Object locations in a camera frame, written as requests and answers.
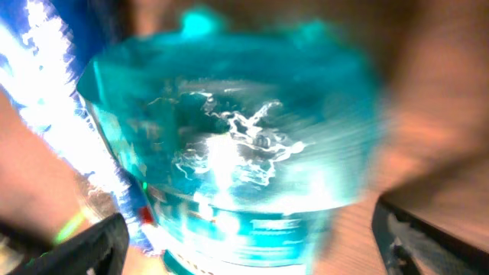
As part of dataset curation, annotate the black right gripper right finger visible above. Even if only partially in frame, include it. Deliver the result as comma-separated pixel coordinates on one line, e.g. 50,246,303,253
371,196,488,275

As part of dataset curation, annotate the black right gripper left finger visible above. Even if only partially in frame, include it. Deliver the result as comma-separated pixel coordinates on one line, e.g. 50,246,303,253
7,213,129,275

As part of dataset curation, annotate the teal mouthwash bottle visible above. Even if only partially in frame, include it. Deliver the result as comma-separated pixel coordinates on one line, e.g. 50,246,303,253
77,8,380,274

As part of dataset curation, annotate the blue Oreo cookie pack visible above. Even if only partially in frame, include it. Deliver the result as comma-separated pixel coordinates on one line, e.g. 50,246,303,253
1,0,159,256

